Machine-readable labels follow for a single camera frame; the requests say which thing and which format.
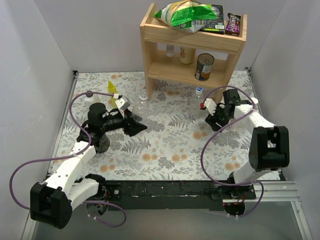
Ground small clear bottle on shelf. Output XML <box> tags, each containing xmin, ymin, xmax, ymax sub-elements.
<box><xmin>166</xmin><ymin>44</ymin><xmax>175</xmax><ymax>58</ymax></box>

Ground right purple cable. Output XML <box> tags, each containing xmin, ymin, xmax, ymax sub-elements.
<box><xmin>200</xmin><ymin>86</ymin><xmax>265</xmax><ymax>217</ymax></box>

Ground black green box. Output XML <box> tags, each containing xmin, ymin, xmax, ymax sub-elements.
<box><xmin>200</xmin><ymin>4</ymin><xmax>225</xmax><ymax>35</ymax></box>

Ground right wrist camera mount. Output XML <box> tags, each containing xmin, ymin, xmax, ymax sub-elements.
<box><xmin>200</xmin><ymin>98</ymin><xmax>217</xmax><ymax>116</ymax></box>

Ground wooden shelf unit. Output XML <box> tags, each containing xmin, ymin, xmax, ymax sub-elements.
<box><xmin>139</xmin><ymin>2</ymin><xmax>248</xmax><ymax>101</ymax></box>

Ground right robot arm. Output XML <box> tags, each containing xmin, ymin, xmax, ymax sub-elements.
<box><xmin>200</xmin><ymin>85</ymin><xmax>290</xmax><ymax>199</ymax></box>

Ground tin can on shelf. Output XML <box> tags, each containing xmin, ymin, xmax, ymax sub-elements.
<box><xmin>195</xmin><ymin>53</ymin><xmax>215</xmax><ymax>81</ymax></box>

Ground white bottle black cap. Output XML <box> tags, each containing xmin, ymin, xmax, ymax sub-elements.
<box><xmin>84</xmin><ymin>90</ymin><xmax>100</xmax><ymax>106</ymax></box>

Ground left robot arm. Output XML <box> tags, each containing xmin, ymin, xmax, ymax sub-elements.
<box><xmin>30</xmin><ymin>102</ymin><xmax>147</xmax><ymax>229</ymax></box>

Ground cream bottle on shelf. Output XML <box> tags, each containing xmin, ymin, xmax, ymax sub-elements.
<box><xmin>179</xmin><ymin>46</ymin><xmax>196</xmax><ymax>65</ymax></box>

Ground green chip bag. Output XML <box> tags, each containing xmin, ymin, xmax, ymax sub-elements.
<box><xmin>154</xmin><ymin>0</ymin><xmax>218</xmax><ymax>33</ymax></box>

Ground yellow squeeze bottle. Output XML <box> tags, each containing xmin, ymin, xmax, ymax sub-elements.
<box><xmin>107</xmin><ymin>80</ymin><xmax>118</xmax><ymax>108</ymax></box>

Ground dark chocolate bar pack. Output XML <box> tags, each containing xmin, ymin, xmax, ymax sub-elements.
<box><xmin>224</xmin><ymin>12</ymin><xmax>241</xmax><ymax>37</ymax></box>

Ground black can with foil lid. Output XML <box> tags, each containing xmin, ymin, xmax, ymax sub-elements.
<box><xmin>94</xmin><ymin>133</ymin><xmax>110</xmax><ymax>154</ymax></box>

